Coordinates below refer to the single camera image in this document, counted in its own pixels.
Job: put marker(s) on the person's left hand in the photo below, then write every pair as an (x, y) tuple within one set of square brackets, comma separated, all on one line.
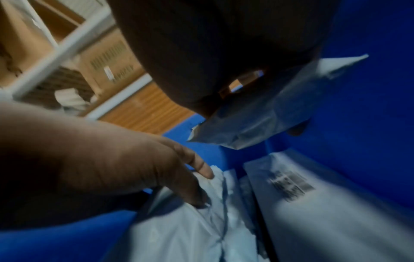
[(81, 158)]

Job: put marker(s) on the large brown cardboard box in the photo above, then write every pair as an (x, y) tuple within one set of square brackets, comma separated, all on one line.
[(110, 58)]

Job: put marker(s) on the brown printed cardboard box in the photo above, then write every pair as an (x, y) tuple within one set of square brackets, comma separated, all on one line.
[(19, 33)]

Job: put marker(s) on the person's right hand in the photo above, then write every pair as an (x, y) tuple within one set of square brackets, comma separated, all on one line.
[(210, 38)]

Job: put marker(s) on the wooden shelf rack white frame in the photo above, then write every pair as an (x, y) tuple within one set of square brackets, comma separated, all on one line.
[(145, 107)]

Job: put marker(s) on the white packets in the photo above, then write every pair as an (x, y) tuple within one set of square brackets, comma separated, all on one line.
[(323, 230)]

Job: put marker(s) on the solid blue plastic crate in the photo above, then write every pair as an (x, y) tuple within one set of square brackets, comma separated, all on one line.
[(372, 102)]

